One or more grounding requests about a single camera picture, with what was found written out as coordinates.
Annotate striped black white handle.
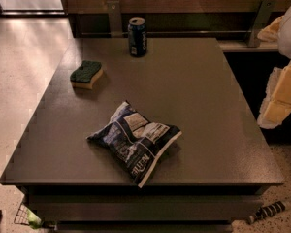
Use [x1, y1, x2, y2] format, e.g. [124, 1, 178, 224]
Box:
[247, 197, 291, 224]

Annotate left metal bracket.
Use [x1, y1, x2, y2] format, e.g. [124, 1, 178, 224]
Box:
[107, 0, 123, 38]

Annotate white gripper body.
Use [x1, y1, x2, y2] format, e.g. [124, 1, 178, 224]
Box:
[257, 67, 283, 129]

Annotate green yellow sponge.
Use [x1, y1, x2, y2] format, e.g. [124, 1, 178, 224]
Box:
[70, 60, 103, 89]

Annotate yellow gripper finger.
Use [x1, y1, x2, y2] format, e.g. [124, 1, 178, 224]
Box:
[257, 16, 283, 42]
[272, 61, 291, 122]

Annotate dark drawer cabinet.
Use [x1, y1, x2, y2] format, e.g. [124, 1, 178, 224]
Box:
[24, 188, 262, 233]

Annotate blue chip bag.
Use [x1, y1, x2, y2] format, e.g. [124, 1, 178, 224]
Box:
[86, 101, 182, 188]

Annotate metal rail bar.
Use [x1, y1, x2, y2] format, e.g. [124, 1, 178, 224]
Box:
[80, 30, 251, 39]

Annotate metal bracket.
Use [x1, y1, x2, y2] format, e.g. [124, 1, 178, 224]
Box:
[246, 0, 276, 48]
[107, 0, 123, 38]

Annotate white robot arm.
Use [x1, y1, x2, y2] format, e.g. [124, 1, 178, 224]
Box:
[257, 6, 291, 129]

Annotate right metal bracket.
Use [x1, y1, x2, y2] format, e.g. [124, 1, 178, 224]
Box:
[246, 0, 276, 48]

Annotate wire basket with green item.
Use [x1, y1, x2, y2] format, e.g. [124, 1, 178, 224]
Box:
[14, 202, 43, 229]

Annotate blue pepsi can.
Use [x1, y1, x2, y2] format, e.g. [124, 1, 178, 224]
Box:
[128, 17, 147, 57]

